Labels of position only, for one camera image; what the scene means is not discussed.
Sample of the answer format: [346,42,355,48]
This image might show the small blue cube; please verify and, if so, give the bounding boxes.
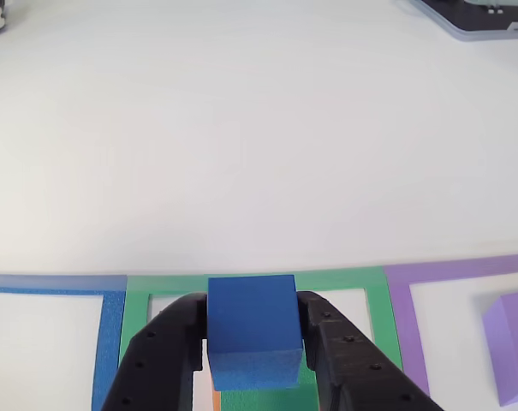
[206,274,305,391]

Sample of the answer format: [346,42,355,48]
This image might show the green square frame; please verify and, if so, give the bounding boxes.
[119,265,404,411]

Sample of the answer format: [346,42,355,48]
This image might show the purple square frame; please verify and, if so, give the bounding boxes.
[382,252,518,399]

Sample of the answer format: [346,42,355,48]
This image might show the blue square frame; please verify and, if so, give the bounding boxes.
[0,273,128,411]

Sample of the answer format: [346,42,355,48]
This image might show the purple foam block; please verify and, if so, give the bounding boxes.
[480,289,518,408]

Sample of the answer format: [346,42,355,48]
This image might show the clear plastic tray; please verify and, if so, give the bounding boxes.
[406,0,518,43]

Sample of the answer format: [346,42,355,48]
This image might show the black object in tray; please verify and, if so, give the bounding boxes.
[425,0,518,32]

